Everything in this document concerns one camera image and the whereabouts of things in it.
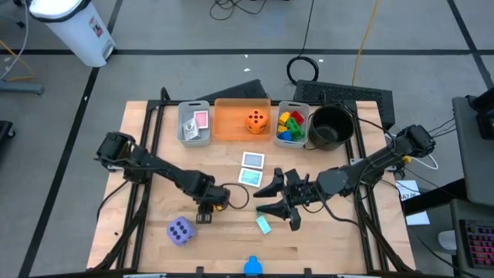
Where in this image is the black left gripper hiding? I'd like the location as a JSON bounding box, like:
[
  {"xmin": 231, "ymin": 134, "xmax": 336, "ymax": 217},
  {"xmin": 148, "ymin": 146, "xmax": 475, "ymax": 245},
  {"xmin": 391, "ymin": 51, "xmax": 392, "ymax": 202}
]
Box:
[{"xmin": 191, "ymin": 178, "xmax": 232, "ymax": 225}]

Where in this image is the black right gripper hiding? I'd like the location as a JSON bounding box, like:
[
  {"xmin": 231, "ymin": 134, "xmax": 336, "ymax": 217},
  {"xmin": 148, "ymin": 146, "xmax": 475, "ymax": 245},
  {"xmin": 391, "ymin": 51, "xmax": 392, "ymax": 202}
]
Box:
[{"xmin": 252, "ymin": 168, "xmax": 324, "ymax": 232}]

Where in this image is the purple foam die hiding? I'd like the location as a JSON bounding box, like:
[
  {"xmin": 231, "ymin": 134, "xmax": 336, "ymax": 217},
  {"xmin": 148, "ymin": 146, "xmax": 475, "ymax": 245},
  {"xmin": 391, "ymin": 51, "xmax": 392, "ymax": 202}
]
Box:
[{"xmin": 166, "ymin": 215, "xmax": 197, "ymax": 247}]

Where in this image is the gold card box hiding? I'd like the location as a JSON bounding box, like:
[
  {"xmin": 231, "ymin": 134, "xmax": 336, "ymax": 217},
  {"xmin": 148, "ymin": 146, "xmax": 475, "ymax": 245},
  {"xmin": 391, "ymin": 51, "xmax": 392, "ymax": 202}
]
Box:
[{"xmin": 181, "ymin": 117, "xmax": 201, "ymax": 142}]

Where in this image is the pink card box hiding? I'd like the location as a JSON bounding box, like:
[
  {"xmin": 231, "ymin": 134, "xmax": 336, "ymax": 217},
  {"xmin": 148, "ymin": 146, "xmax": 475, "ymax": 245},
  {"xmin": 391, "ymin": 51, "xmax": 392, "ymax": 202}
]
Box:
[{"xmin": 193, "ymin": 110, "xmax": 210, "ymax": 130}]

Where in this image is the orange foam die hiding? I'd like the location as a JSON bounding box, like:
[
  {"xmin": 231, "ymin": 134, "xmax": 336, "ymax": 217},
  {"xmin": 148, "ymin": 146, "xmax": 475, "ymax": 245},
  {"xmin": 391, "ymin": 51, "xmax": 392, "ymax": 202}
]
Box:
[{"xmin": 245, "ymin": 108, "xmax": 270, "ymax": 135}]

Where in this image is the orange translucent plastic bin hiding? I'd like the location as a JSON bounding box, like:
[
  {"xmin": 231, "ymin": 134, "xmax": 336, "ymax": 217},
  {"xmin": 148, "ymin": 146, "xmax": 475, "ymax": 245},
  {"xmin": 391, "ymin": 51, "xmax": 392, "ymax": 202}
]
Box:
[{"xmin": 212, "ymin": 97, "xmax": 272, "ymax": 142}]

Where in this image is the black plastic bucket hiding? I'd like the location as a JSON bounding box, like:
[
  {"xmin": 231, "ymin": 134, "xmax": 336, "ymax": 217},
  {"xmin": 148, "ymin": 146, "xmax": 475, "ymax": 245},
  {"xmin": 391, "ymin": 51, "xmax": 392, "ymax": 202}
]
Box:
[{"xmin": 308, "ymin": 104, "xmax": 355, "ymax": 151}]

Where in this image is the white paper sheet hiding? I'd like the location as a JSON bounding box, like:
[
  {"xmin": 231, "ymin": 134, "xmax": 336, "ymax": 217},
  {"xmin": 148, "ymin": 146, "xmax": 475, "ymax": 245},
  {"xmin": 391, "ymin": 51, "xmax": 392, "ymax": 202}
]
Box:
[
  {"xmin": 404, "ymin": 211, "xmax": 431, "ymax": 227},
  {"xmin": 395, "ymin": 179, "xmax": 422, "ymax": 202}
]

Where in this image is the white computer mouse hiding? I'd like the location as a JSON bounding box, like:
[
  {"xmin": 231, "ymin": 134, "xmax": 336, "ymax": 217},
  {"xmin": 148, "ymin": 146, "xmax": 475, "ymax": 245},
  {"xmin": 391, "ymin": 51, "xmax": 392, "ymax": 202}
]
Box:
[{"xmin": 437, "ymin": 229, "xmax": 458, "ymax": 252}]

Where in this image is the grey desk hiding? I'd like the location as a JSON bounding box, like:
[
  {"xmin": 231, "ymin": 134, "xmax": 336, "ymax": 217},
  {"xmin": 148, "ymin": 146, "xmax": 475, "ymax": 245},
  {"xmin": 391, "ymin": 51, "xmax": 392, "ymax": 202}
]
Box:
[
  {"xmin": 451, "ymin": 95, "xmax": 494, "ymax": 208},
  {"xmin": 448, "ymin": 198, "xmax": 494, "ymax": 278}
]

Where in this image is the black keyboard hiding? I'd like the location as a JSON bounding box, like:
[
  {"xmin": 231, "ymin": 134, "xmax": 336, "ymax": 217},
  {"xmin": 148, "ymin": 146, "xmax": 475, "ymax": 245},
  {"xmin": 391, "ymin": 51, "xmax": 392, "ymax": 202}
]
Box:
[{"xmin": 458, "ymin": 219, "xmax": 494, "ymax": 270}]

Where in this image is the white lidded container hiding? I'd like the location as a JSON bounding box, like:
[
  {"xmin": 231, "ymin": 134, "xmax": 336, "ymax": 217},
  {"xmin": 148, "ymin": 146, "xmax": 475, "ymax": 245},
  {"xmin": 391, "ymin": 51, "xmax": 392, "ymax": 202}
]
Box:
[{"xmin": 29, "ymin": 0, "xmax": 117, "ymax": 69}]

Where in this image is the grey floor stand foot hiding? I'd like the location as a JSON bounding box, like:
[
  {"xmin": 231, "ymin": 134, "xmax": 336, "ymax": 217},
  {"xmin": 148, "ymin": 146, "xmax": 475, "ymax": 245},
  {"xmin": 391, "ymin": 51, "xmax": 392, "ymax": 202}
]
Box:
[{"xmin": 0, "ymin": 79, "xmax": 46, "ymax": 97}]

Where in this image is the black desk device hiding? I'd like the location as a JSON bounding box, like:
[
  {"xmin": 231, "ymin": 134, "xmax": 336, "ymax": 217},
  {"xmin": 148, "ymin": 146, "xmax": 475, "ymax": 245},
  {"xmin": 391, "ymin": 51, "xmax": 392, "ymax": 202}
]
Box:
[{"xmin": 468, "ymin": 86, "xmax": 494, "ymax": 141}]

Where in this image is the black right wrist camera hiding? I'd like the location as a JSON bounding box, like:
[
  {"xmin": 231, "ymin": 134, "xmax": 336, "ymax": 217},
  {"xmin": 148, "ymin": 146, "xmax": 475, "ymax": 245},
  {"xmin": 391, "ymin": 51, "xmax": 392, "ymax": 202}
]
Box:
[{"xmin": 287, "ymin": 168, "xmax": 311, "ymax": 187}]

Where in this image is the black left wrist camera cable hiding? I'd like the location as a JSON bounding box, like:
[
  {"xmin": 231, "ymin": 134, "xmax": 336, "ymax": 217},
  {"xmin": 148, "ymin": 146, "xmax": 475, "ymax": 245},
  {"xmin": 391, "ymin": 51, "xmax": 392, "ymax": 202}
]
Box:
[{"xmin": 219, "ymin": 182, "xmax": 251, "ymax": 211}]

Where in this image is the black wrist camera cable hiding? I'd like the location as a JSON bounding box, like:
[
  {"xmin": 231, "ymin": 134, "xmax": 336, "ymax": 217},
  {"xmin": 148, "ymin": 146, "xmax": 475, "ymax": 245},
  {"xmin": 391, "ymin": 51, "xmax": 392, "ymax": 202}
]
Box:
[
  {"xmin": 303, "ymin": 195, "xmax": 362, "ymax": 229},
  {"xmin": 219, "ymin": 182, "xmax": 251, "ymax": 211}
]

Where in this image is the white plastic handled bin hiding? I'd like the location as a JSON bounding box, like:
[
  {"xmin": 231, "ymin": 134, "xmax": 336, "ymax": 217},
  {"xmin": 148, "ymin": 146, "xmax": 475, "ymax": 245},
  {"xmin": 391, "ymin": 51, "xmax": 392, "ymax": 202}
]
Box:
[
  {"xmin": 176, "ymin": 100, "xmax": 212, "ymax": 148},
  {"xmin": 275, "ymin": 100, "xmax": 311, "ymax": 150}
]

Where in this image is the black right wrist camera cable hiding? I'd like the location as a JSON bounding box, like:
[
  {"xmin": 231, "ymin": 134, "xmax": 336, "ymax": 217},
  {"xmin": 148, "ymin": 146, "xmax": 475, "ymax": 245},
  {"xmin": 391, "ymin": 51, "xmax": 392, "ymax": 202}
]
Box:
[{"xmin": 303, "ymin": 195, "xmax": 362, "ymax": 229}]

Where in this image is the black aluminium table frame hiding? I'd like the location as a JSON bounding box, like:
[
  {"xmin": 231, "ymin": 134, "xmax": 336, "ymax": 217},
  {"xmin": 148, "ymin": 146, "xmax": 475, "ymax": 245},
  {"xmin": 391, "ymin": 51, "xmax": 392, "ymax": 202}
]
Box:
[{"xmin": 92, "ymin": 87, "xmax": 416, "ymax": 278}]

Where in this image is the black arm base cable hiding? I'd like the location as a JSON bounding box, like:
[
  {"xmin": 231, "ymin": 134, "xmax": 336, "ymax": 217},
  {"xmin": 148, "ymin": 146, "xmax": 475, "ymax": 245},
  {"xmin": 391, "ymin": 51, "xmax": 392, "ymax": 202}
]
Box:
[{"xmin": 96, "ymin": 179, "xmax": 130, "ymax": 223}]

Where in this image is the black coiled floor cable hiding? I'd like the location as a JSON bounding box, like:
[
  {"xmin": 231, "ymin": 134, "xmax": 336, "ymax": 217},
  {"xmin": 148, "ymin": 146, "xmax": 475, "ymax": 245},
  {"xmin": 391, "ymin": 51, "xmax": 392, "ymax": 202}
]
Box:
[{"xmin": 286, "ymin": 0, "xmax": 320, "ymax": 86}]

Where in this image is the white cable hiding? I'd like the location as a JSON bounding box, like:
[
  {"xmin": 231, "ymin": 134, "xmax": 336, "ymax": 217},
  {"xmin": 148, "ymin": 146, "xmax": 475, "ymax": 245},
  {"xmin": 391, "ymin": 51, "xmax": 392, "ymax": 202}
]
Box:
[{"xmin": 385, "ymin": 133, "xmax": 440, "ymax": 171}]

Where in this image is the yellow hanging cord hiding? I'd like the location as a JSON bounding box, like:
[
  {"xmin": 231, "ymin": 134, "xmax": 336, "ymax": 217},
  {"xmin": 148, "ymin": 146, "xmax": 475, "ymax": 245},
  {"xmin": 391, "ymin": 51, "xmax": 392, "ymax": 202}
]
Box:
[{"xmin": 350, "ymin": 0, "xmax": 381, "ymax": 86}]

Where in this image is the black floor cable tangle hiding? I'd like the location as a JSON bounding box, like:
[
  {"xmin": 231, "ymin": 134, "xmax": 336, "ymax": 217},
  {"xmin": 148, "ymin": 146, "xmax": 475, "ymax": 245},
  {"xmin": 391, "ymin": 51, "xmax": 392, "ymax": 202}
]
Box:
[{"xmin": 209, "ymin": 0, "xmax": 268, "ymax": 22}]

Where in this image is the yellow floor cable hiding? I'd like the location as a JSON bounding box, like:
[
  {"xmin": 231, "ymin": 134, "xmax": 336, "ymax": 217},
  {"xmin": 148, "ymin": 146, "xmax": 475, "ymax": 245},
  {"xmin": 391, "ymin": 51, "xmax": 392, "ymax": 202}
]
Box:
[{"xmin": 0, "ymin": 38, "xmax": 36, "ymax": 83}]

